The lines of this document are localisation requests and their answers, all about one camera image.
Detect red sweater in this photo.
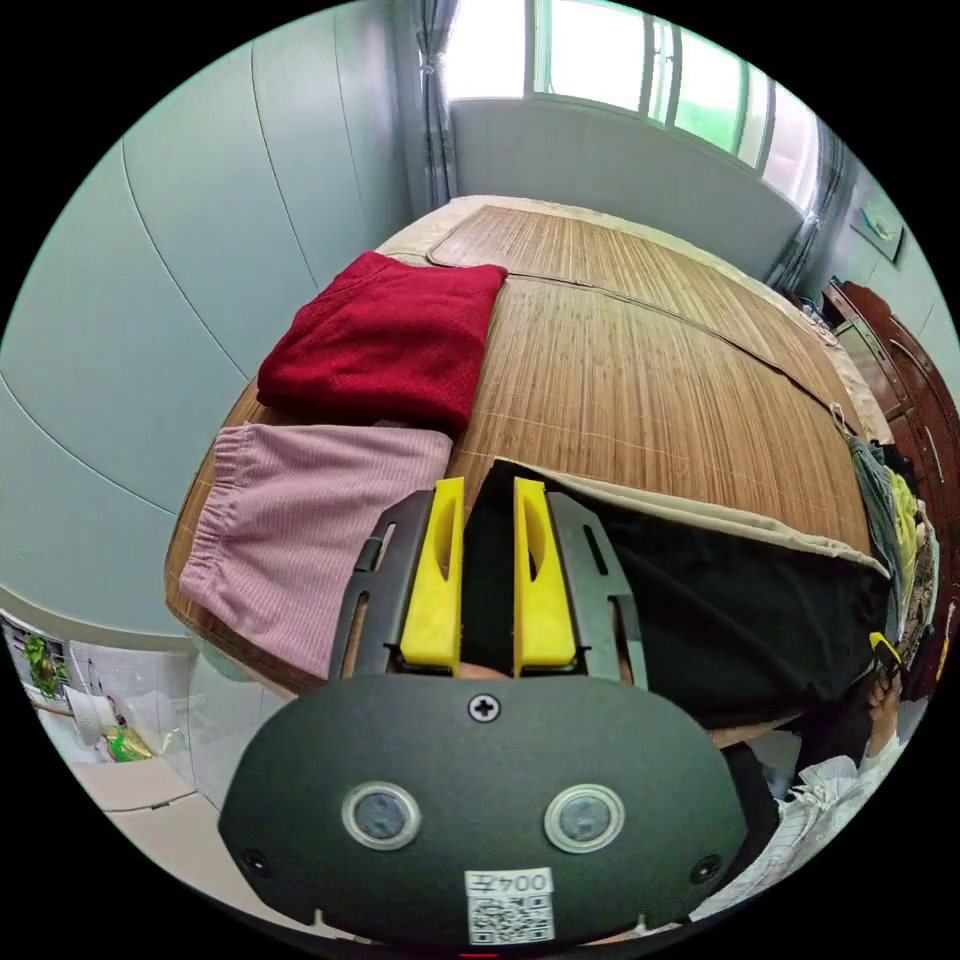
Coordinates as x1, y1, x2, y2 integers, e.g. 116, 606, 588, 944
257, 250, 511, 437

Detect green plant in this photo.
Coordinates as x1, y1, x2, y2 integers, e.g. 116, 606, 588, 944
20, 635, 70, 700

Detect black pants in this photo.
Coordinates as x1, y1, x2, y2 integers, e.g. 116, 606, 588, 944
463, 457, 895, 766

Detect grey curtain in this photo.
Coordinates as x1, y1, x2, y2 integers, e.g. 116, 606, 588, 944
414, 0, 460, 220
770, 123, 853, 295

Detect bed with woven mat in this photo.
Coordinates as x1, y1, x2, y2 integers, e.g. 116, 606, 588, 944
163, 193, 894, 695

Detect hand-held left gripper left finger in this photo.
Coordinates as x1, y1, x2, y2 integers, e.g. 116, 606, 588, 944
399, 476, 466, 668

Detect pink striped pants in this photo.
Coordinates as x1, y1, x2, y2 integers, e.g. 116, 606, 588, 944
177, 422, 456, 679

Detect person's right hand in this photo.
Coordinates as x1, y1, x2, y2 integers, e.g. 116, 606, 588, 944
864, 669, 903, 757

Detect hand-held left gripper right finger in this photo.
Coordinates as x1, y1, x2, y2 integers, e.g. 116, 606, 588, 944
512, 476, 580, 674

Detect window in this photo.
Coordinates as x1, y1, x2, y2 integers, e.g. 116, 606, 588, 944
448, 0, 820, 205

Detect dark wooden headboard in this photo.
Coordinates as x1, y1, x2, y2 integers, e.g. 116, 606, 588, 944
823, 278, 960, 530

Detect pile of clothes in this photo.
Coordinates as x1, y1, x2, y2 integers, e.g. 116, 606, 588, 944
845, 433, 940, 661

